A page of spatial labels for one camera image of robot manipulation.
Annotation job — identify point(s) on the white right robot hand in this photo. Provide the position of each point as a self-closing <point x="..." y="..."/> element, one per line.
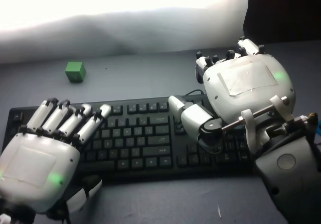
<point x="248" y="83"/>

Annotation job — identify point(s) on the small white scrap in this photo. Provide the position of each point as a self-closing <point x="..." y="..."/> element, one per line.
<point x="219" y="210"/>

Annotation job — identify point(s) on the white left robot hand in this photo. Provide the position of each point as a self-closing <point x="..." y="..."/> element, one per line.
<point x="35" y="163"/>

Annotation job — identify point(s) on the green cube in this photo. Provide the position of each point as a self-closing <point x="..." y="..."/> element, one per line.
<point x="75" y="72"/>

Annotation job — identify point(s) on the black computer keyboard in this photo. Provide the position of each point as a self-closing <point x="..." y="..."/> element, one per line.
<point x="140" y="138"/>

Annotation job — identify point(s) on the grey table cloth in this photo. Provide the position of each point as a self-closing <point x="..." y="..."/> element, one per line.
<point x="150" y="201"/>

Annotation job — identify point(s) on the white sheet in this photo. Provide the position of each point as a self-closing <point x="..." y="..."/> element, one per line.
<point x="125" y="20"/>

